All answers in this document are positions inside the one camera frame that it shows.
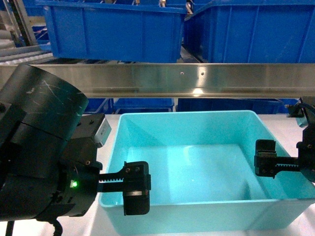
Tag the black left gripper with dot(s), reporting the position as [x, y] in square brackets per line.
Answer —
[79, 175]

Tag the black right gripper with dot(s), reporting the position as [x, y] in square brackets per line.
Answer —
[266, 161]

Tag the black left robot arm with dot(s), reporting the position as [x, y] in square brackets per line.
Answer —
[48, 148]

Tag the light teal plastic bin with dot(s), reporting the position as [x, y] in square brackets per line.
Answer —
[202, 175]

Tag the blue bin under rail left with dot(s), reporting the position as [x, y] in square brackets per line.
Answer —
[100, 105]

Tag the large blue bin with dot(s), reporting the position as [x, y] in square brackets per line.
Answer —
[96, 30]
[252, 31]

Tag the blue bin under rail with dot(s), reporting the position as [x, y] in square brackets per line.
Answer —
[143, 105]
[259, 106]
[100, 105]

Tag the blue bin under rail centre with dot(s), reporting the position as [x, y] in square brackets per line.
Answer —
[143, 105]

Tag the large blue bin right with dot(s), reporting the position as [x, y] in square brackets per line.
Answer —
[252, 31]

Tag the blue bin under rail right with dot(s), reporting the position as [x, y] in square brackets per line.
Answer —
[259, 106]

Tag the stainless steel shelf rail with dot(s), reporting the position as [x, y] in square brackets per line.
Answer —
[189, 80]

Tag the large blue bin centre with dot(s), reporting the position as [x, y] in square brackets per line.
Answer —
[96, 30]

